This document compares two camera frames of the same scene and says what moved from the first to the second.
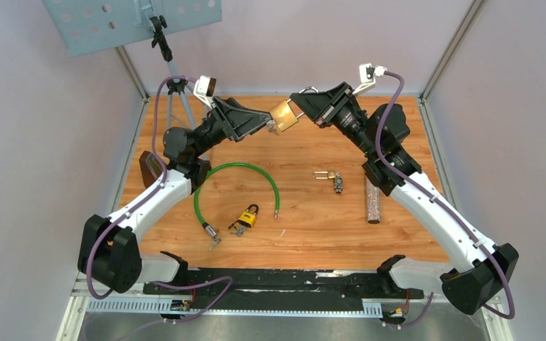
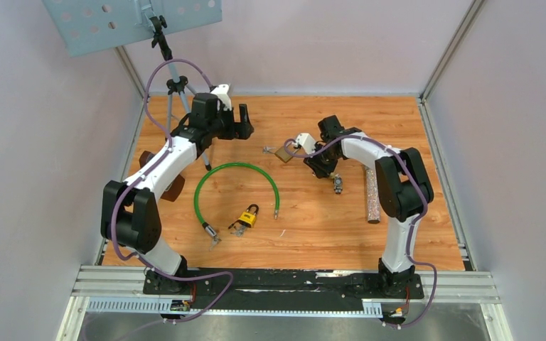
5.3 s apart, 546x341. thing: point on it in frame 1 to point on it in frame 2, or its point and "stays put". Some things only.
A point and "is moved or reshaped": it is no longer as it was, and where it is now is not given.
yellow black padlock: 248,219 stays put
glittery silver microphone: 373,197 stays put
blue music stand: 86,25 stays put
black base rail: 281,290 stays put
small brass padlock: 324,175 is moved or reshaped
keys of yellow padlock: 239,229 stays put
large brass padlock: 284,116 to 282,153
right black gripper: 323,106 to 320,171
